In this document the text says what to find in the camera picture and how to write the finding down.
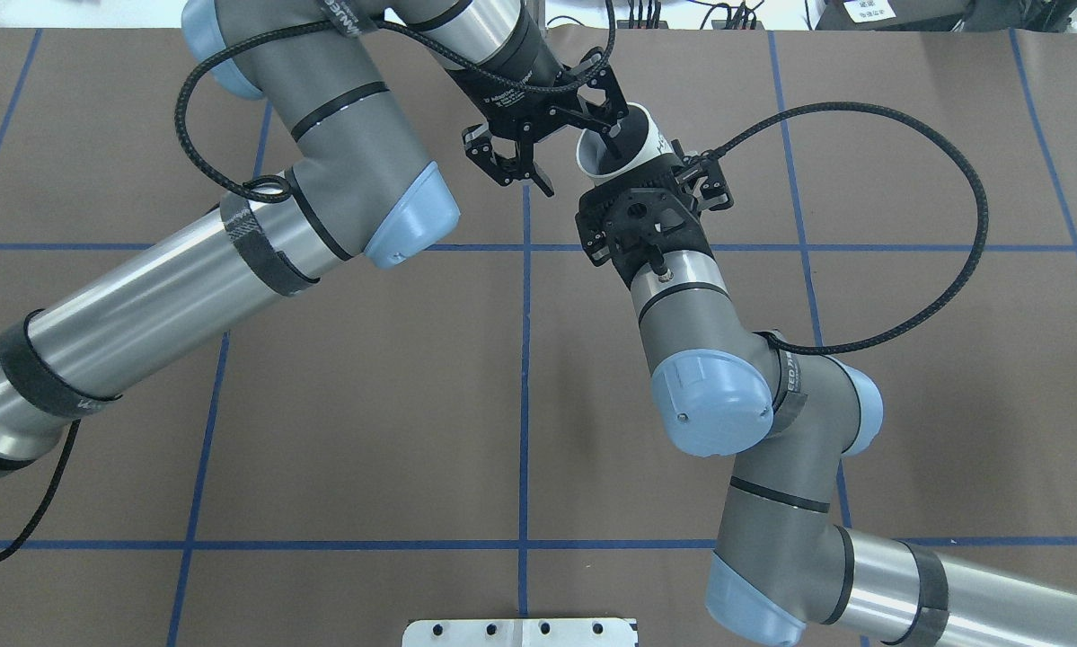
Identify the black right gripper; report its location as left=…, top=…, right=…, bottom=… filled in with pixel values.
left=575, top=139, right=735, bottom=281

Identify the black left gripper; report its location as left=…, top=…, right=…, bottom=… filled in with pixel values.
left=453, top=36, right=629, bottom=197

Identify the white mug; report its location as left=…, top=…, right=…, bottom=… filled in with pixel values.
left=576, top=103, right=675, bottom=187

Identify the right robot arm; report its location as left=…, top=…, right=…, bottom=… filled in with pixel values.
left=576, top=133, right=1077, bottom=646

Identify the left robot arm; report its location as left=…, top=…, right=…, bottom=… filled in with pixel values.
left=0, top=1, right=628, bottom=478

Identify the black box with label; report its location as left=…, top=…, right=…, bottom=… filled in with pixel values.
left=814, top=1, right=973, bottom=31

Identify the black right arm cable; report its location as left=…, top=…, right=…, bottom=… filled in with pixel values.
left=700, top=101, right=990, bottom=355

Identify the white pedestal base plate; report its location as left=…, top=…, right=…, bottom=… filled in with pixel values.
left=402, top=617, right=640, bottom=646

